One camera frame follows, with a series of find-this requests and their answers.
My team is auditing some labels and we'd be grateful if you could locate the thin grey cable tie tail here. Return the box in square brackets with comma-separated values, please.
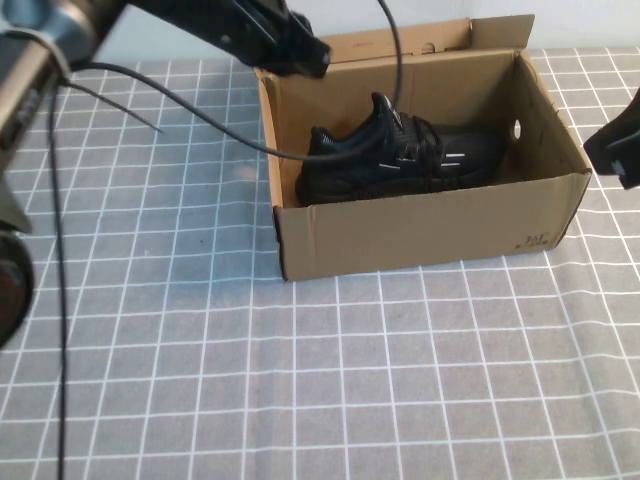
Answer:
[62, 77, 165, 135]

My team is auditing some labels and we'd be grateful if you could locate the grey white-checked tablecloth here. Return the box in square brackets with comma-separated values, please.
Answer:
[0, 47, 640, 480]

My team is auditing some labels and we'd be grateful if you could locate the long black looping cable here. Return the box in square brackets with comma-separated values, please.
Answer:
[69, 0, 405, 162]

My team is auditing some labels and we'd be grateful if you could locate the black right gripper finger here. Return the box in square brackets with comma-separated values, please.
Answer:
[583, 87, 640, 190]

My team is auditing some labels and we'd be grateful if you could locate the brown cardboard shoe box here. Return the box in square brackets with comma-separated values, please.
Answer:
[253, 13, 594, 283]

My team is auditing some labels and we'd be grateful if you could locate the black sneaker with white dashes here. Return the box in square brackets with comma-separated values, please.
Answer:
[294, 92, 506, 206]

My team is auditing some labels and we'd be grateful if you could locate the thin black hanging cable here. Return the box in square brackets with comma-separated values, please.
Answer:
[47, 94, 70, 480]

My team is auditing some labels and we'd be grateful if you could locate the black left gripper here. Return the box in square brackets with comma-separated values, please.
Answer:
[124, 0, 334, 80]

